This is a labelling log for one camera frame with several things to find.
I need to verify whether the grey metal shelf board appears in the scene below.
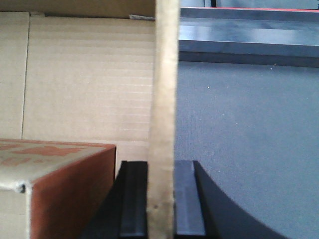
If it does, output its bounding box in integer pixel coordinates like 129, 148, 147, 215
179, 7, 319, 68

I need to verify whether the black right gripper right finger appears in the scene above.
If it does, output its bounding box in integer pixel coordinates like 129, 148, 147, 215
174, 160, 283, 239

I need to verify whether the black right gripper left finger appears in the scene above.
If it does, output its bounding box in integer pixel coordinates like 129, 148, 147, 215
80, 161, 148, 239

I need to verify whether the large brown cardboard box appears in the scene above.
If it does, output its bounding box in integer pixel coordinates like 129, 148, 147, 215
0, 0, 180, 239

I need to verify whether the small red-printed cardboard box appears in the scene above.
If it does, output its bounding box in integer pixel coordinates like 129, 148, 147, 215
0, 139, 117, 239

